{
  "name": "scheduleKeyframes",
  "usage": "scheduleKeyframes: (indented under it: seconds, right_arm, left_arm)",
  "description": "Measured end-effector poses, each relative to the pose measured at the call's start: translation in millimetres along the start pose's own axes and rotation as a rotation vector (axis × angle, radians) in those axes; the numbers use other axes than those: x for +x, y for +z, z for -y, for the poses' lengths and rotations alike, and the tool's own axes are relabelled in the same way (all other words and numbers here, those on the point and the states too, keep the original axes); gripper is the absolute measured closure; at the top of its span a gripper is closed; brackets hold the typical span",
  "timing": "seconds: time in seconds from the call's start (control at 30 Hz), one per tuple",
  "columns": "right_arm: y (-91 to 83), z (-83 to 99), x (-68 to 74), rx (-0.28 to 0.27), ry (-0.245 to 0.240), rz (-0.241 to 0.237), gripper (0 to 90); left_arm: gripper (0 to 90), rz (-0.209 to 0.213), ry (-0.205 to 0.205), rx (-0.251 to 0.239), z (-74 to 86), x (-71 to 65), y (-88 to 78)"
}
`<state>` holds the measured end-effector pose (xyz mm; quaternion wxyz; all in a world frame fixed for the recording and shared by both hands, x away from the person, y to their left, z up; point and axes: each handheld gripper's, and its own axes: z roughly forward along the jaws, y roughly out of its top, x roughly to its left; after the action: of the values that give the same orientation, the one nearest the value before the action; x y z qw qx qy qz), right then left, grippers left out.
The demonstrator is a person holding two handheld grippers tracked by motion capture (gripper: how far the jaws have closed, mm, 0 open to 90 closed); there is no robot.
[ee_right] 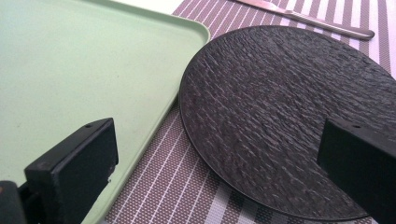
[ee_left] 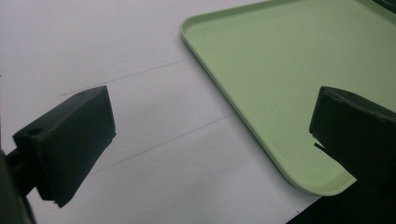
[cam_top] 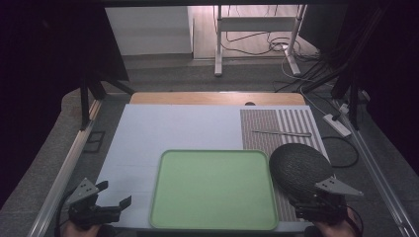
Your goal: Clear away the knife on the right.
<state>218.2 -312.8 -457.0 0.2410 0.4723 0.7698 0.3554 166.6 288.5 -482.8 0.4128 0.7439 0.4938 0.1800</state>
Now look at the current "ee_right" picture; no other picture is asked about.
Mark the silver table knife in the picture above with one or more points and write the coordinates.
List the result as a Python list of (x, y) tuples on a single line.
[(314, 20)]

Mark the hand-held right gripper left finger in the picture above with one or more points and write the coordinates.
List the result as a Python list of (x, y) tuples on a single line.
[(74, 168)]

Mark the striped woven placemat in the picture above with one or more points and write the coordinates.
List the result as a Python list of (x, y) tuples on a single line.
[(168, 186)]

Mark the light green plastic tray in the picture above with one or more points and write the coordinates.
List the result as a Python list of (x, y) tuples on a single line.
[(77, 68)]

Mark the black textured round plate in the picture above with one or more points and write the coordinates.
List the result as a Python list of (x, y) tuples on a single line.
[(274, 109)]

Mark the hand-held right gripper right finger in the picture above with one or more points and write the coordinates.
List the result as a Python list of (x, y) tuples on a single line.
[(361, 161)]

